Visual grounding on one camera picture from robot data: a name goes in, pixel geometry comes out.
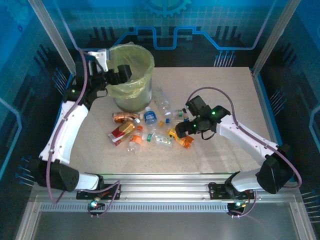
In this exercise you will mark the yellow orange juice bottle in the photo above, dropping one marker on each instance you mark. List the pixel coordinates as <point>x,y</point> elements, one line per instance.
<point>186,143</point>

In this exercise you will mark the beige label green-necked bottle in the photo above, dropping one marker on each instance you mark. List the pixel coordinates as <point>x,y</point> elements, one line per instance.
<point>178,113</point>

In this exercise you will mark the blue bottle cap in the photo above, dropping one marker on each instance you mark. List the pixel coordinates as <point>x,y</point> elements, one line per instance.
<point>167,121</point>

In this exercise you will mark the clear bottle white green label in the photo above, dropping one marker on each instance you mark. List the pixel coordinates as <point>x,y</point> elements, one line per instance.
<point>162,141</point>

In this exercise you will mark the yellow bottle cap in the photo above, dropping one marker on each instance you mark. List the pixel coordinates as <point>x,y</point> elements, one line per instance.
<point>161,123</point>

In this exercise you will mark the clear square plastic bottle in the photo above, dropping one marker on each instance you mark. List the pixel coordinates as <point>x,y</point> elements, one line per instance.
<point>162,100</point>

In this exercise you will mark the copper brown label bottle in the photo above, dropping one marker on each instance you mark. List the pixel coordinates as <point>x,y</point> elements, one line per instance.
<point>122,117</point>

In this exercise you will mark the orange label orange-capped bottle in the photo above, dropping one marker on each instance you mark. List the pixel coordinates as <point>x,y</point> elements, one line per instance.
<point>135,140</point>

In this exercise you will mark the red yellow label bottle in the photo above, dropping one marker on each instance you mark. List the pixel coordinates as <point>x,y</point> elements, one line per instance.
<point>122,131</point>

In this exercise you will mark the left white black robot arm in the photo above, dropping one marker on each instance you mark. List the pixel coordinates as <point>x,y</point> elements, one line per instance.
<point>67,130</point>

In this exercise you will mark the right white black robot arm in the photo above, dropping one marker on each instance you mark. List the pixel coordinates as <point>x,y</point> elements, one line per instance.
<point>245,140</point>

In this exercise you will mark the bin with yellow liner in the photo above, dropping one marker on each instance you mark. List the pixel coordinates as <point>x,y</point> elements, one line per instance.
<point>146,65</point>

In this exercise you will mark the translucent round waste bin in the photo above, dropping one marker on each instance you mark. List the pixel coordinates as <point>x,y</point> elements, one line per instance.
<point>135,102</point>

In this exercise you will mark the right LED controller board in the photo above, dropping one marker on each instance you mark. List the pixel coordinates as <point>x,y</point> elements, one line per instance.
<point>237,204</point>

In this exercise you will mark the led controller board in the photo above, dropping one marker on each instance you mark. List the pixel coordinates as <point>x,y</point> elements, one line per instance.
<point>94,203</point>
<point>237,204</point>

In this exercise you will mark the left LED controller board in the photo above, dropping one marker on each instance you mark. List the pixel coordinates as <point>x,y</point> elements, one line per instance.
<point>94,203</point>

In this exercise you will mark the aluminium front frame rail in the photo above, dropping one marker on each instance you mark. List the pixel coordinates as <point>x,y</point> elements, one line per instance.
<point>162,187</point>

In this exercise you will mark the left aluminium corner post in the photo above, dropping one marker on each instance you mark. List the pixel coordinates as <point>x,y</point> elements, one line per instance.
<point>55,37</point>

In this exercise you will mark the aluminium corner post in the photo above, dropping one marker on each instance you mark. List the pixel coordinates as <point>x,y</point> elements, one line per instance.
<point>55,37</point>
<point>275,37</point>

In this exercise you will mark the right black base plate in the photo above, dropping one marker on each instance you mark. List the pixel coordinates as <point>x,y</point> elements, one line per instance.
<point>217,191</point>

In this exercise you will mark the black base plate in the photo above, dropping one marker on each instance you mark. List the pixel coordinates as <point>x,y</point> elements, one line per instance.
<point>217,191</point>
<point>85,193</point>

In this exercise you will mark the right aluminium corner post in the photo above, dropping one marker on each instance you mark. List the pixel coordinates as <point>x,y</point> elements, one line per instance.
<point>275,37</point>

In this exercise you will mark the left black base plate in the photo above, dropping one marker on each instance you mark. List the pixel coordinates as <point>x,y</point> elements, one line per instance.
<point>85,193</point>

